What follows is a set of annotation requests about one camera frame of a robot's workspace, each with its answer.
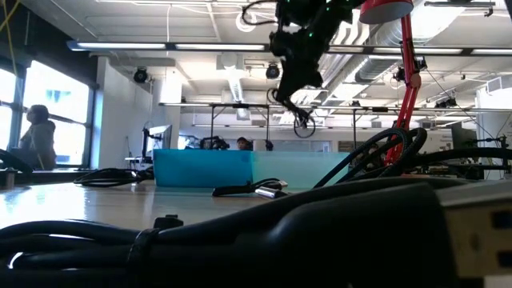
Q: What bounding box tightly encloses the red desk lamp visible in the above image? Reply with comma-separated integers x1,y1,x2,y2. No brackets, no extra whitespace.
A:
358,0,424,166

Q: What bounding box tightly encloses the long ceiling light strip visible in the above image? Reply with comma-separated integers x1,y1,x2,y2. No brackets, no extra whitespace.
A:
66,39,267,52

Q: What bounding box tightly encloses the black overhead rail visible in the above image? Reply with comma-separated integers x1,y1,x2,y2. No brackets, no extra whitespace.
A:
158,102,512,114

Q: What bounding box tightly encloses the black looped USB cable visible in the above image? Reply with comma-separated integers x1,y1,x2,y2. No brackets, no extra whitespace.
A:
314,126,512,189

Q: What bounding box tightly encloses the teal plastic bin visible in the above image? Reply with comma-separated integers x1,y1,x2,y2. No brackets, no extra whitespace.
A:
250,150,351,190

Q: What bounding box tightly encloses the black computer monitor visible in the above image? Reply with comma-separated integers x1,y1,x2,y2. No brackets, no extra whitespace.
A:
142,124,173,160

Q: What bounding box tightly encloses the black tripod stand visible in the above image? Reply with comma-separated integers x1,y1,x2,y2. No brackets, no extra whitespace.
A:
474,134,511,174

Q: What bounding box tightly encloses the blue plastic bin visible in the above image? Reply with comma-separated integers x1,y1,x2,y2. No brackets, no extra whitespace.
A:
153,149,254,188

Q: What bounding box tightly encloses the short black USB cable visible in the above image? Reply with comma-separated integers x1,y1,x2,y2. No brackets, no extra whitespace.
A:
211,178,290,200

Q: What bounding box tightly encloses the thin black USB cable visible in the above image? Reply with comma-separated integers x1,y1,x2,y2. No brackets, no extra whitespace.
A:
266,86,318,140

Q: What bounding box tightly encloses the silver ventilation duct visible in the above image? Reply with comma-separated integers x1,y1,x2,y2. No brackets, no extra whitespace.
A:
326,15,405,85

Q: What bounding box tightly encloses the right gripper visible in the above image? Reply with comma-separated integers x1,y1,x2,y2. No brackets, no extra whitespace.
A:
268,18,335,102

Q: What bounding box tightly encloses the person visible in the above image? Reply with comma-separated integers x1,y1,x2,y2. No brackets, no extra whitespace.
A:
235,136,254,152
18,104,58,171

